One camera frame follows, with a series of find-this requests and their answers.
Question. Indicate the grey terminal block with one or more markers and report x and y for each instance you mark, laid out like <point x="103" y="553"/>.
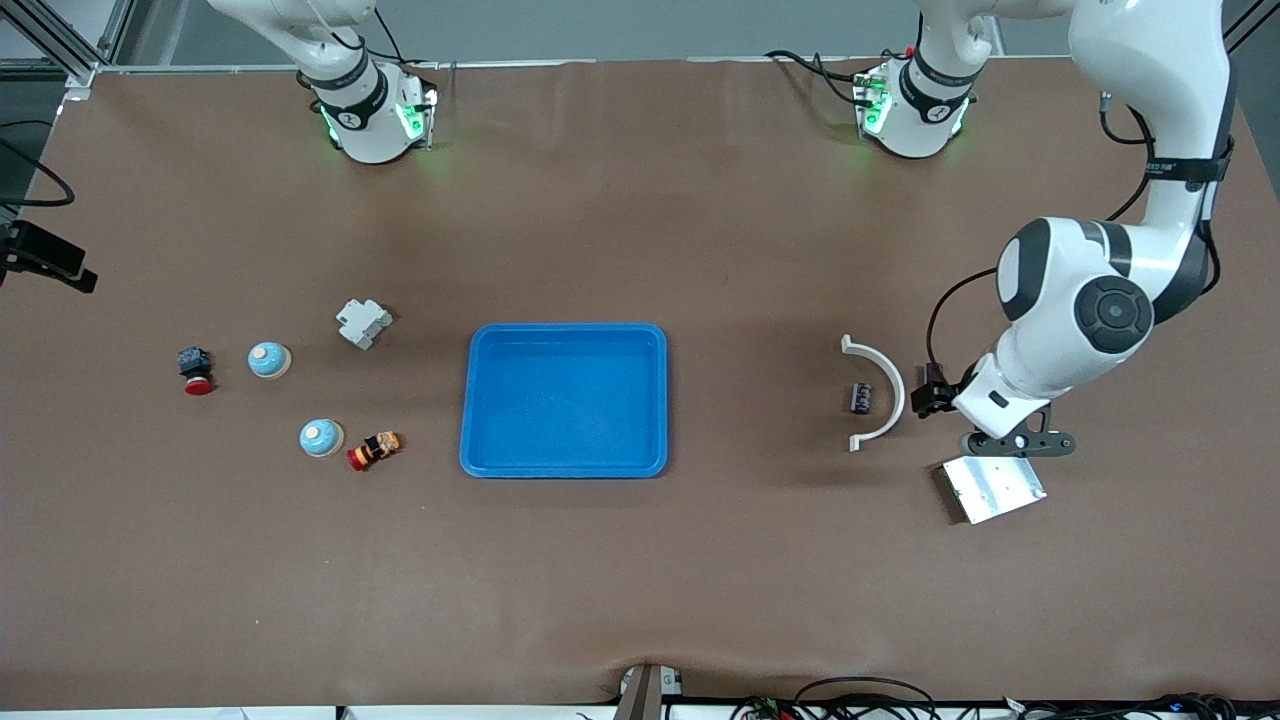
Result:
<point x="362" y="322"/>

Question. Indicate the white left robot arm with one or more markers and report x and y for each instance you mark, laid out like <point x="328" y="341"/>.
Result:
<point x="1150" y="100"/>

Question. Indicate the aluminium frame post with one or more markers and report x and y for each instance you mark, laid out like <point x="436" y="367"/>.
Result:
<point x="1252" y="22"/>
<point x="75" y="62"/>

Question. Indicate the silver metal plate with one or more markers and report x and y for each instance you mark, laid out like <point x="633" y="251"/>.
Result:
<point x="995" y="490"/>

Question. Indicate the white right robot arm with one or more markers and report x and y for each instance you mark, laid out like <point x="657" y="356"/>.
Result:
<point x="350" y="110"/>

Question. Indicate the white curved pipe bracket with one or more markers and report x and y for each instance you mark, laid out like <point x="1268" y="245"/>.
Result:
<point x="897" y="395"/>

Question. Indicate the green lit base connector box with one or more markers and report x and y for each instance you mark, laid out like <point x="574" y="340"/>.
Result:
<point x="418" y="115"/>
<point x="872" y="100"/>

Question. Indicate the black ribbed capacitor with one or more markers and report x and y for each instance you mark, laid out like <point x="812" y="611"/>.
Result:
<point x="861" y="397"/>

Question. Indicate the blue dome bell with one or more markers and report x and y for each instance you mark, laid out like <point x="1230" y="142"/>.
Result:
<point x="322" y="438"/>
<point x="268" y="360"/>

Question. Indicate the grey metal table bracket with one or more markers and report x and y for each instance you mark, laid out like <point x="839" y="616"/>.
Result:
<point x="645" y="695"/>

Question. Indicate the blue plastic tray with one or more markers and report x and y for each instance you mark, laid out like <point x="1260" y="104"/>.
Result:
<point x="565" y="400"/>

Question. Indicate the blue red push button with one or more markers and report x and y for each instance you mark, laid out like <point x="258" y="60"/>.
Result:
<point x="195" y="365"/>

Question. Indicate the red button orange body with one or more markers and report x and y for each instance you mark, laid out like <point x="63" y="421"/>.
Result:
<point x="375" y="450"/>

